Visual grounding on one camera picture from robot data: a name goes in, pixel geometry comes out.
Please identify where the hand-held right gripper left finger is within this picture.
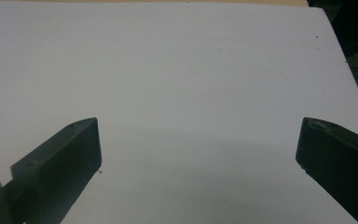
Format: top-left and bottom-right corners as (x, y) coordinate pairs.
(3, 117), (103, 224)

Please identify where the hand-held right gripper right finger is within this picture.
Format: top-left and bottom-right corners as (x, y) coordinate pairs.
(295, 117), (358, 224)

